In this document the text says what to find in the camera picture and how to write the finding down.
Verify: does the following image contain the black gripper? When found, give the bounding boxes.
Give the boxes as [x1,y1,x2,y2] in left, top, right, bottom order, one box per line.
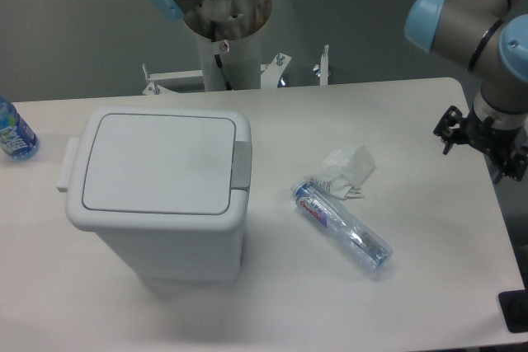
[433,106,527,184]

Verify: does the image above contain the white plastic trash can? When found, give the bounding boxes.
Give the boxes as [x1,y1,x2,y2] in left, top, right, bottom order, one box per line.
[65,106,252,281]

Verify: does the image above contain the white trash can lid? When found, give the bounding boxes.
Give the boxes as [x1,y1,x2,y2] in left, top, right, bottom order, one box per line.
[82,114,235,214]

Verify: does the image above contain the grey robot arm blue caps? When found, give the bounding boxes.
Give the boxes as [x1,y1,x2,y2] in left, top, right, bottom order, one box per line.
[404,0,527,181]

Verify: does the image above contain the crumpled white plastic wrapper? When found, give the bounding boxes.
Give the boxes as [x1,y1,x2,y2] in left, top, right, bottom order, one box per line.
[306,145,375,200]

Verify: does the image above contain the clear empty plastic bottle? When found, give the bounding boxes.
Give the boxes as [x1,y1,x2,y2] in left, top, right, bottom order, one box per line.
[290,179,393,272]

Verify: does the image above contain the black clamp at table edge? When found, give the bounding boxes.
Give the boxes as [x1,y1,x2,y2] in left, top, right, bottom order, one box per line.
[498,289,527,334]

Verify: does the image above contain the white metal robot stand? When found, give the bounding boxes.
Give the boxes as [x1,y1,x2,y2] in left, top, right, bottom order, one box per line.
[141,0,332,96]

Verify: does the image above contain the blue labelled water bottle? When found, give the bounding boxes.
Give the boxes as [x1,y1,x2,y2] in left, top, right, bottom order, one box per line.
[1,96,39,160]

